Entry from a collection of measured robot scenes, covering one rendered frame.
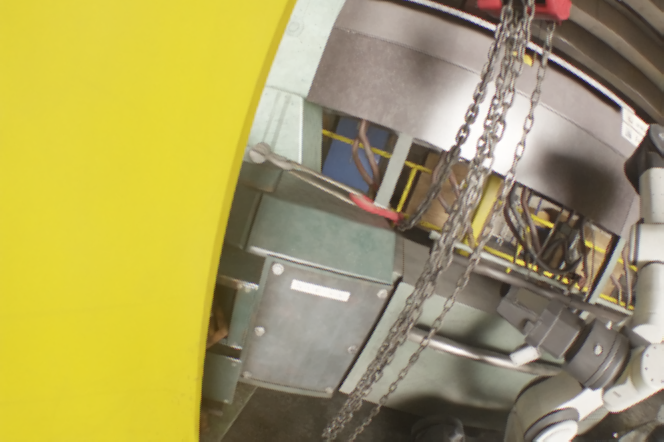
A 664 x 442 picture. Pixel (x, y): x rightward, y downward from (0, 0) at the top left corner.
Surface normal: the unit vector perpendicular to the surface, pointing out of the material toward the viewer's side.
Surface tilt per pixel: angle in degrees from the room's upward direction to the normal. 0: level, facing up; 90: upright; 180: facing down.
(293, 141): 90
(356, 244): 45
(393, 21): 78
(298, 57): 90
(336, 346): 90
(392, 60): 90
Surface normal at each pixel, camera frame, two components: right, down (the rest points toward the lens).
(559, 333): -0.78, -0.13
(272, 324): 0.09, 0.26
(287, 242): 0.29, -0.47
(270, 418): 0.32, -0.92
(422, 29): -0.16, -0.04
